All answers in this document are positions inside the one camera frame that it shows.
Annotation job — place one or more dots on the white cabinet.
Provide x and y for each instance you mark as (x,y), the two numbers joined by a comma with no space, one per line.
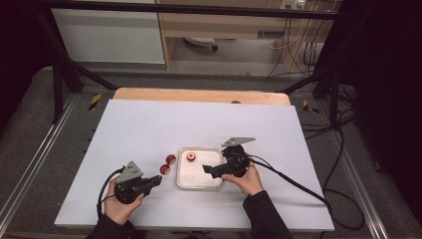
(109,36)

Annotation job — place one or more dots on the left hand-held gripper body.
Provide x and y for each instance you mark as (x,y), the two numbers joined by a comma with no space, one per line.
(129,189)

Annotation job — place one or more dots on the black curtain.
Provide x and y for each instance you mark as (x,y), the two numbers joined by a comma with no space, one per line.
(388,83)
(16,49)

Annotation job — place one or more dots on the person's right hand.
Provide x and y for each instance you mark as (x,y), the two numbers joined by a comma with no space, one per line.
(247,182)

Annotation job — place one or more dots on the wooden table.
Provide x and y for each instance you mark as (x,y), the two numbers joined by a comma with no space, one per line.
(199,96)

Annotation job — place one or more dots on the black metal frame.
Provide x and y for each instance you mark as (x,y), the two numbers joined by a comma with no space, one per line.
(199,10)

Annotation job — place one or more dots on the white power strip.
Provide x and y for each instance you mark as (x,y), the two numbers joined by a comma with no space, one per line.
(292,4)

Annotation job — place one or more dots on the aluminium rail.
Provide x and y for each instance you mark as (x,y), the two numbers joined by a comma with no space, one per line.
(40,156)
(358,186)

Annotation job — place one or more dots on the square metal tray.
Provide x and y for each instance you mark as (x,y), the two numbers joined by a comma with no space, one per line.
(192,177)

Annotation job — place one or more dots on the wooden desk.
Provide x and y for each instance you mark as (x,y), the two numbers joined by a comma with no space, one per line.
(219,28)

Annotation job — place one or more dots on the yellow black tape strip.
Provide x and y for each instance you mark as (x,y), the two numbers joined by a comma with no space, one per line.
(95,102)
(309,107)

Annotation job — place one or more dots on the person's left hand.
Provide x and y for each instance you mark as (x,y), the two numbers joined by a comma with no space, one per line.
(117,210)

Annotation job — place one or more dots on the white chair base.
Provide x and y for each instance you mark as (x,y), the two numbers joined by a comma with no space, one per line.
(200,41)

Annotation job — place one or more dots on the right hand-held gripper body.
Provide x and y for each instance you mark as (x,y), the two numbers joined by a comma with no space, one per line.
(236,161)

